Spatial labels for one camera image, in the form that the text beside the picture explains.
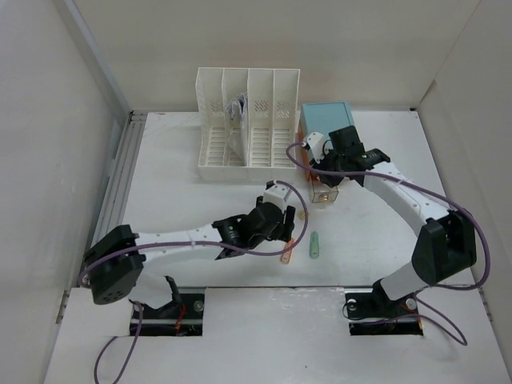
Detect beige eraser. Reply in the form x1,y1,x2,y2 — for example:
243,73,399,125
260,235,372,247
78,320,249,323
298,211,310,220

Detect drawer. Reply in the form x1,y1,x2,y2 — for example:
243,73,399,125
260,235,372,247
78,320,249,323
310,180,339,204

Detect white Canon manual booklet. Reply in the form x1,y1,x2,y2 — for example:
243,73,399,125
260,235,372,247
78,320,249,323
226,92,248,164

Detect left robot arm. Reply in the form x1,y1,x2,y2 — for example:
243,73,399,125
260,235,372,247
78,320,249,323
82,198,295,305

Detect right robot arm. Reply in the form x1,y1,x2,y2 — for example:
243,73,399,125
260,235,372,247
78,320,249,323
306,126,477,315

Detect orange highlighter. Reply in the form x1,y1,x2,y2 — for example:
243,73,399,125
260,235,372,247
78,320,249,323
279,238,295,265

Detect teal drawer box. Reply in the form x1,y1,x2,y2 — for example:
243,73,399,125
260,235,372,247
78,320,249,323
298,102,354,168

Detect green highlighter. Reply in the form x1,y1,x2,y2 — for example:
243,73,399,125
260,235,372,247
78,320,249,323
309,231,320,259

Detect white file organizer rack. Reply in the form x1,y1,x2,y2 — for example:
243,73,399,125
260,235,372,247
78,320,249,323
195,67,300,183

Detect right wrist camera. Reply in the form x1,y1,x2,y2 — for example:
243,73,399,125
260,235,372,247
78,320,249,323
303,132,330,165

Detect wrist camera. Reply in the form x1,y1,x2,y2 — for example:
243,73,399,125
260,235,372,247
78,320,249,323
262,181,291,211
303,132,330,165

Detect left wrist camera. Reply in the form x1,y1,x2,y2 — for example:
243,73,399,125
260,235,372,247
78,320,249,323
262,181,291,211

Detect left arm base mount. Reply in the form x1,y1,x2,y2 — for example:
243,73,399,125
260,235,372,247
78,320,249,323
129,276,206,337

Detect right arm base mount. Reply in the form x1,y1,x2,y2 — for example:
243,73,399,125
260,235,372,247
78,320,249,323
342,287,423,336

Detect aluminium rail frame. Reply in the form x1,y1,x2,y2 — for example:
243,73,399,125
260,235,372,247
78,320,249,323
79,110,146,288

